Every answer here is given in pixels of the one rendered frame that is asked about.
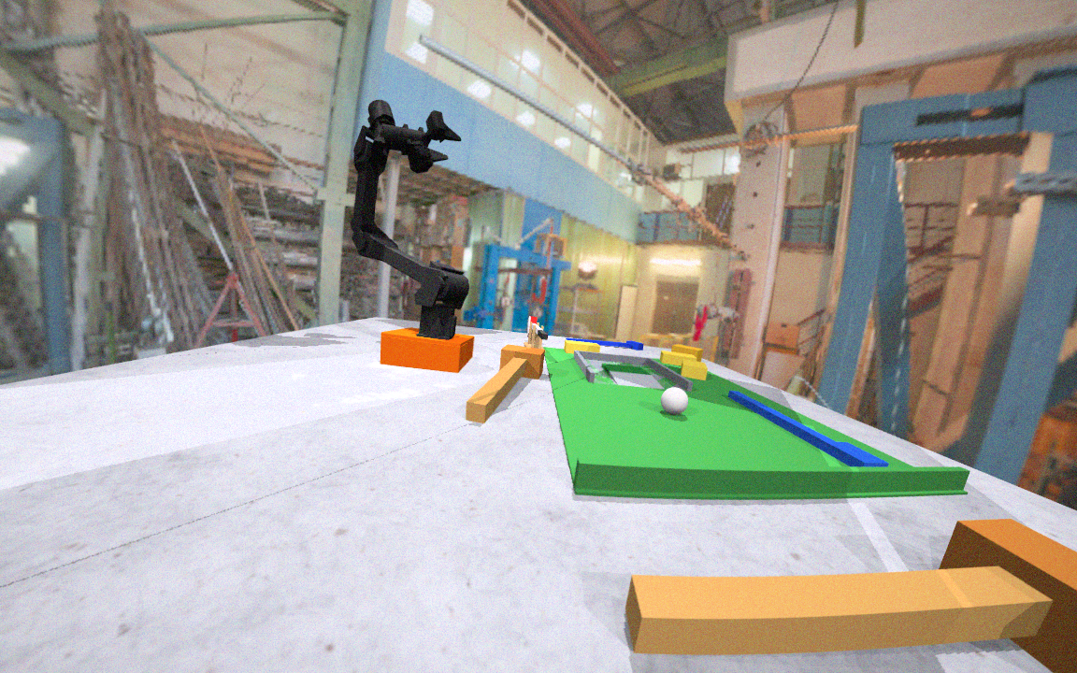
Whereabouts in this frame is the white ball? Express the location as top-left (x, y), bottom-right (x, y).
top-left (661, 387), bottom-right (688, 415)

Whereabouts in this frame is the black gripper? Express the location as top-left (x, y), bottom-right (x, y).
top-left (400, 110), bottom-right (461, 163)

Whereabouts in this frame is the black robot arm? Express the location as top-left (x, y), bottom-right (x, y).
top-left (351, 100), bottom-right (468, 340)

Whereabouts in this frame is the green flat mat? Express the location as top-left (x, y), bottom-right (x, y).
top-left (543, 347), bottom-right (968, 500)

